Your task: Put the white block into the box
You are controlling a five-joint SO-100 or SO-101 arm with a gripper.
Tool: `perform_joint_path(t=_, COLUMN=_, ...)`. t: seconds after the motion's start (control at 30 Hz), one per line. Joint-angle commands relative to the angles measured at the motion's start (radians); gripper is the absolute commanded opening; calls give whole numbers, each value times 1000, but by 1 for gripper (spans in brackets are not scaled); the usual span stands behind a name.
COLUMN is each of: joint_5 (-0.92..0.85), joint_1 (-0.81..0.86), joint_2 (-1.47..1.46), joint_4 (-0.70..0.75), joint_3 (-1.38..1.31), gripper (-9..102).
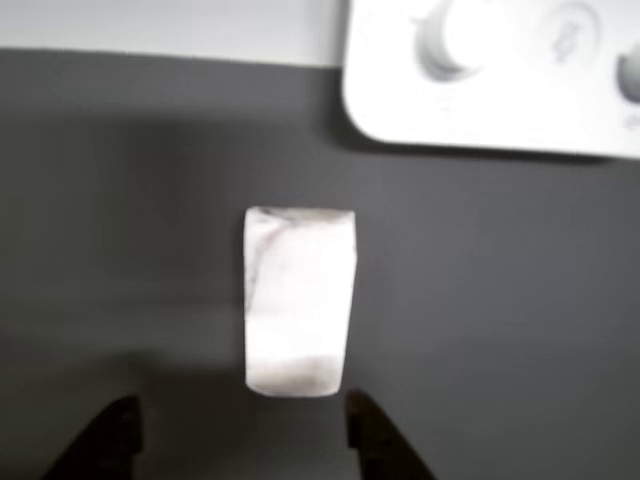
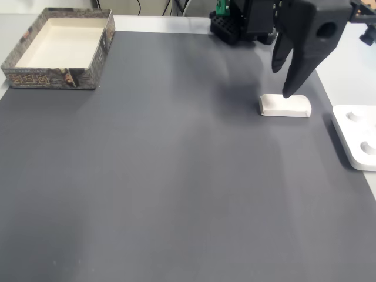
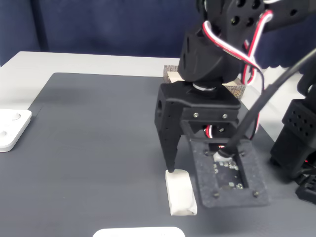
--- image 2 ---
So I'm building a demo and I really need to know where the white block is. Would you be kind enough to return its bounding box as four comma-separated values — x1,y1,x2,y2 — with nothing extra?
259,93,313,119

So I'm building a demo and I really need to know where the patterned cardboard box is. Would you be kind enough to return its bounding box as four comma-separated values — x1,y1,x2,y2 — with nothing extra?
1,7,116,90

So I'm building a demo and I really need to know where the green clamp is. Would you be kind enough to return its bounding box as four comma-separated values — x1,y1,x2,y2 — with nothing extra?
215,0,231,17

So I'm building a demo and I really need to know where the white plate with round dimples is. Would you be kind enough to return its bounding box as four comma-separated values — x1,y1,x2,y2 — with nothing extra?
331,105,376,172

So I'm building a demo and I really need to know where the grey table mat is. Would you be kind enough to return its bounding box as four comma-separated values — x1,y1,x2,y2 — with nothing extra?
0,29,376,282

